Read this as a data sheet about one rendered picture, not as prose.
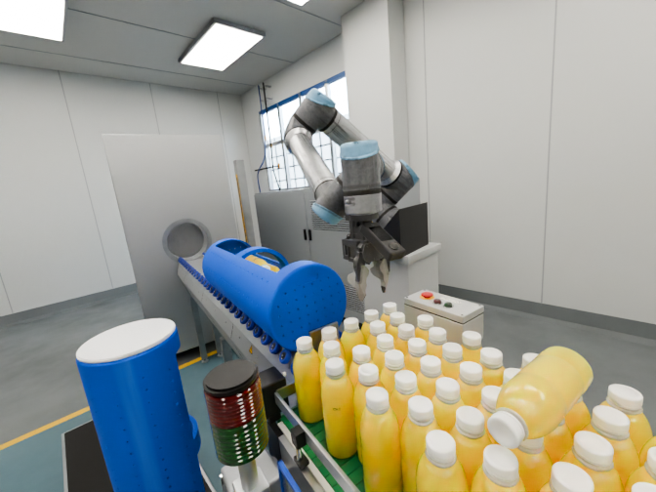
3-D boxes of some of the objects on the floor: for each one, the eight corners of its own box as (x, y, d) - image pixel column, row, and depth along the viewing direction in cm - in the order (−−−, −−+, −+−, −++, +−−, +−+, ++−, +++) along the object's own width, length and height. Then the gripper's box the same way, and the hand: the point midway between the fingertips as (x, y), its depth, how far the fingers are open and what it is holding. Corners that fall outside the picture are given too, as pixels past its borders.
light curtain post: (271, 367, 255) (240, 160, 222) (274, 370, 250) (243, 159, 217) (265, 370, 252) (232, 160, 218) (267, 373, 247) (235, 159, 213)
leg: (207, 358, 278) (195, 295, 265) (209, 361, 273) (196, 296, 261) (201, 361, 275) (187, 297, 262) (202, 364, 270) (189, 298, 257)
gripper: (369, 210, 81) (374, 284, 85) (329, 217, 74) (337, 298, 78) (393, 210, 74) (397, 292, 78) (350, 218, 67) (358, 307, 71)
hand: (374, 293), depth 75 cm, fingers open, 7 cm apart
